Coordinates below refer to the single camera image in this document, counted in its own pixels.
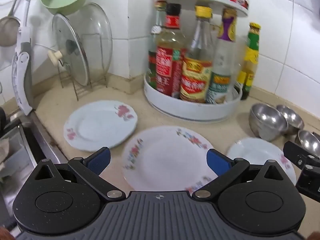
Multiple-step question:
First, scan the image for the large floral white plate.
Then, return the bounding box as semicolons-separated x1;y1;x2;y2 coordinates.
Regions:
121;126;215;192

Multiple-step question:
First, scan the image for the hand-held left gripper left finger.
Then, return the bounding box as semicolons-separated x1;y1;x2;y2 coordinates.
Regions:
34;147;127;202

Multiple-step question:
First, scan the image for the clear bottle with dark green label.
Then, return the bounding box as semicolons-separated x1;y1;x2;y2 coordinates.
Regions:
147;1;166;90

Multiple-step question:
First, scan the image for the yellow-cap bottle with yellow-red label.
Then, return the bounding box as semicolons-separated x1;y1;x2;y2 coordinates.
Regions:
179;5;215;103

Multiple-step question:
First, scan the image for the purple-neck bottle with green label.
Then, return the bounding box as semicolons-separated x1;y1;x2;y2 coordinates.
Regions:
205;7;238;105

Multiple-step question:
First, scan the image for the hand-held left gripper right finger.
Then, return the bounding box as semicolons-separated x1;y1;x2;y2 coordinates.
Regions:
192;149;285;201

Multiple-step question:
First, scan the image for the small pink-flower white plate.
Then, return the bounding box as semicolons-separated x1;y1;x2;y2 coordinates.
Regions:
226;137;297;186
64;100;138;152

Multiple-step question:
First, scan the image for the small steel bowl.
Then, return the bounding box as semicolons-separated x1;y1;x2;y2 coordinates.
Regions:
295;129;320;158
276;104;305;135

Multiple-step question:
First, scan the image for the white rotating condiment rack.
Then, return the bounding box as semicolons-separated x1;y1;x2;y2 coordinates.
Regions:
144;0;250;123

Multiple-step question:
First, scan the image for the metal mesh strainer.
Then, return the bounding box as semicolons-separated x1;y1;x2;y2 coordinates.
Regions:
0;0;27;47

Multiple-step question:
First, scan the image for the glass lid with cream knob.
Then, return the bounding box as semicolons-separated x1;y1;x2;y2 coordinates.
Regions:
47;13;91;87

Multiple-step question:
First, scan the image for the wire lid rack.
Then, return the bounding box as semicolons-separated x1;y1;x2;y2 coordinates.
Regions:
58;33;108;102

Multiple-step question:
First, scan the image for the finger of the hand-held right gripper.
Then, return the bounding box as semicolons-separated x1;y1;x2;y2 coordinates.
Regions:
283;141;320;171

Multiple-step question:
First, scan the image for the large steel bowl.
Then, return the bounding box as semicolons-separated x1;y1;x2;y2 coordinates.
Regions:
249;103;288;142

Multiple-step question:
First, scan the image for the black-cap bottle with red label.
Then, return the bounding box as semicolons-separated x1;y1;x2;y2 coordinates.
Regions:
155;3;187;97

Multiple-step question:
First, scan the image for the stainless steel sink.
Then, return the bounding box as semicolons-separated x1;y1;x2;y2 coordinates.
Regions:
0;111;69;230

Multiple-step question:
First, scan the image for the white grey plastic utensil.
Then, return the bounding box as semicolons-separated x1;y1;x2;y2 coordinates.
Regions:
11;0;35;116

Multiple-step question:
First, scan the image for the yellow-green label sauce bottle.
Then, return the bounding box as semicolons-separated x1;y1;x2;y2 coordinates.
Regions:
236;22;262;100

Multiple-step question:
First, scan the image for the large glass lid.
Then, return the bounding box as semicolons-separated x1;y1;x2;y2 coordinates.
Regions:
74;2;113;81

